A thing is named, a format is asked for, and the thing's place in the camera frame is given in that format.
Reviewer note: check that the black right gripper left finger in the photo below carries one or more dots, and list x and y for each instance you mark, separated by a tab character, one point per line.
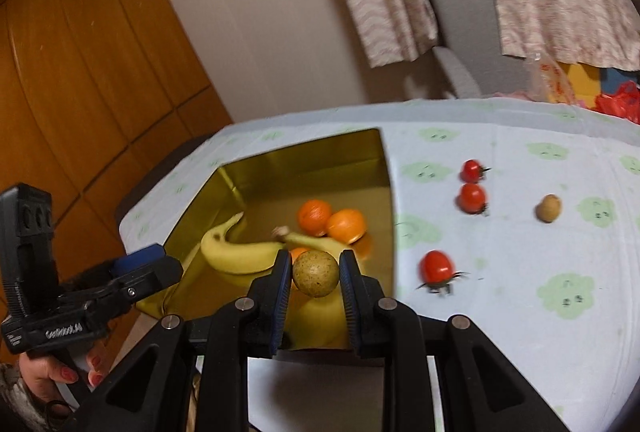
270	294

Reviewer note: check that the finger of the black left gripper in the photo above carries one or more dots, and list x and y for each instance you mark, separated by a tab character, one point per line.
145	274
130	262

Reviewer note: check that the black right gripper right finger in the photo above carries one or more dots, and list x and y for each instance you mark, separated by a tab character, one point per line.
369	312

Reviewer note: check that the long spotted banana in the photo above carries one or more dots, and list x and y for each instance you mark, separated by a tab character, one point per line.
237	258

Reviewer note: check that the brown round fruit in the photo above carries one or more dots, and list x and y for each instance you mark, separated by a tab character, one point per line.
548	209
315	273

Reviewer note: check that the short yellow banana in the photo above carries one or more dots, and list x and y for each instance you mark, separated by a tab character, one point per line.
298	240

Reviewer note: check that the orange mandarin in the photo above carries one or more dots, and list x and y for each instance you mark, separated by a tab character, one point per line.
312	217
346	226

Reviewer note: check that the left hand red nails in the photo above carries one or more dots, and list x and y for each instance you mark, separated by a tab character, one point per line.
42	374

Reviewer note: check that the cherry tomato lower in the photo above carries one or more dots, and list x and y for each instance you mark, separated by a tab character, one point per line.
437	272

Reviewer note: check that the cherry tomato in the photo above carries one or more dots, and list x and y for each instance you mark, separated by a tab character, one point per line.
437	272
473	172
472	199

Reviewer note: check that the gold tin box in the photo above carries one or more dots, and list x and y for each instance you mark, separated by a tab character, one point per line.
327	194

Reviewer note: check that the cherry tomato middle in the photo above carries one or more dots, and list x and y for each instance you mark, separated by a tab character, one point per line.
472	199

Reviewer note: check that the cherry tomato top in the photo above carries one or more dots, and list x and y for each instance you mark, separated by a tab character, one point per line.
473	172

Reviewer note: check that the light blue patterned tablecloth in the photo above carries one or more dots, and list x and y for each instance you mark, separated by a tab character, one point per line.
561	300

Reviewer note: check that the grey armchair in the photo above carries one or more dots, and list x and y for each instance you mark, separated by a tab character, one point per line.
469	50

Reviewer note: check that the clear plastic snack bag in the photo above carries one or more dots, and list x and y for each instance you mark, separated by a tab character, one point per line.
547	81

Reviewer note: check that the yellow blue play mat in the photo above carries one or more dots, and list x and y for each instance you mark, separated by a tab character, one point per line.
589	82

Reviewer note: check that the red plastic bag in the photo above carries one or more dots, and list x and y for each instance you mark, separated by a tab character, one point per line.
623	104

